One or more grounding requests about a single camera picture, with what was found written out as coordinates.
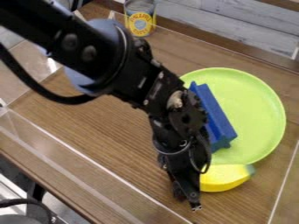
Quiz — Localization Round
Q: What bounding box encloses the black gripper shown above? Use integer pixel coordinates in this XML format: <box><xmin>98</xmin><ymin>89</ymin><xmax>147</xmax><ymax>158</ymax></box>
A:
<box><xmin>156</xmin><ymin>145</ymin><xmax>214</xmax><ymax>212</ymax></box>

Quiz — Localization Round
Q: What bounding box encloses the yellow toy banana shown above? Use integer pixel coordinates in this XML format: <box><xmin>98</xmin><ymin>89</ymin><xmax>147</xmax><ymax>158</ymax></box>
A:
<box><xmin>200</xmin><ymin>164</ymin><xmax>256</xmax><ymax>193</ymax></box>

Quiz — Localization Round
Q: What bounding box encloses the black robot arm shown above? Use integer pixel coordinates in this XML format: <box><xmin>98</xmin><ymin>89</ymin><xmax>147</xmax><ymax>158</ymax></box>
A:
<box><xmin>0</xmin><ymin>0</ymin><xmax>211</xmax><ymax>210</ymax></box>

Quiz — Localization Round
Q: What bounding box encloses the green round plate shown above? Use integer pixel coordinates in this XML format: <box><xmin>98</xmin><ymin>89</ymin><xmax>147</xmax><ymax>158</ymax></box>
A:
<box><xmin>180</xmin><ymin>67</ymin><xmax>286</xmax><ymax>165</ymax></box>

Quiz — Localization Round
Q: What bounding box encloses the blue star-shaped block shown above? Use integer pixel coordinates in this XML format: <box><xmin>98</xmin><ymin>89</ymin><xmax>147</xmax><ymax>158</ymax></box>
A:
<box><xmin>190</xmin><ymin>81</ymin><xmax>239</xmax><ymax>153</ymax></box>

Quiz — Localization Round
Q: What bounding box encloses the yellow labelled tin can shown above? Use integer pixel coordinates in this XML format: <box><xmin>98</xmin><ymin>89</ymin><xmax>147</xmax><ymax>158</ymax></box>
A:
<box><xmin>124</xmin><ymin>0</ymin><xmax>156</xmax><ymax>38</ymax></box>

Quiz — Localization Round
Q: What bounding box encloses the clear acrylic tray enclosure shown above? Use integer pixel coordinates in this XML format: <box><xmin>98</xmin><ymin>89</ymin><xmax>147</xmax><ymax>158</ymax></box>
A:
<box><xmin>0</xmin><ymin>10</ymin><xmax>299</xmax><ymax>224</ymax></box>

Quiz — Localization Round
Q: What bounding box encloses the black cable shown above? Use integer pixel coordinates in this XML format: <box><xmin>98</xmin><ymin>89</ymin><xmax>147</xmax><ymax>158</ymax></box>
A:
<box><xmin>0</xmin><ymin>198</ymin><xmax>54</xmax><ymax>224</ymax></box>

